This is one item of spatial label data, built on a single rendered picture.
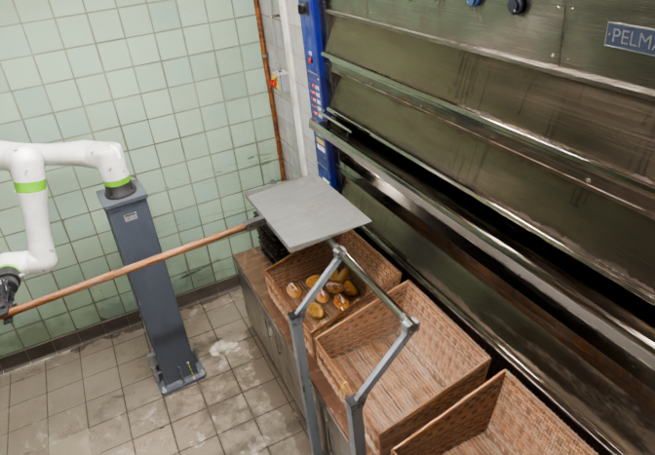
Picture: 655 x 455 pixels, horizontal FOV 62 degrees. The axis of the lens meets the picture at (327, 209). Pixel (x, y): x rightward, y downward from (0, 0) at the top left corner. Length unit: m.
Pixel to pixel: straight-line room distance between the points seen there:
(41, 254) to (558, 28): 2.07
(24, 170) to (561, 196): 1.93
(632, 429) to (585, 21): 1.07
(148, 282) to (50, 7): 1.45
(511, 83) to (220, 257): 2.63
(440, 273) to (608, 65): 1.11
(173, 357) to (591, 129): 2.50
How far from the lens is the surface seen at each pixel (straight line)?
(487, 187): 1.78
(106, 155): 2.67
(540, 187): 1.65
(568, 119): 1.50
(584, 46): 1.46
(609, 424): 1.82
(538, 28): 1.55
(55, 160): 2.72
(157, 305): 3.04
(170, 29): 3.27
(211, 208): 3.63
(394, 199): 2.37
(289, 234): 2.21
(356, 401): 1.82
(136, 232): 2.81
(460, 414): 2.06
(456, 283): 2.16
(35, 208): 2.49
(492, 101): 1.68
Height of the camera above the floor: 2.32
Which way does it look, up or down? 29 degrees down
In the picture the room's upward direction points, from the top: 6 degrees counter-clockwise
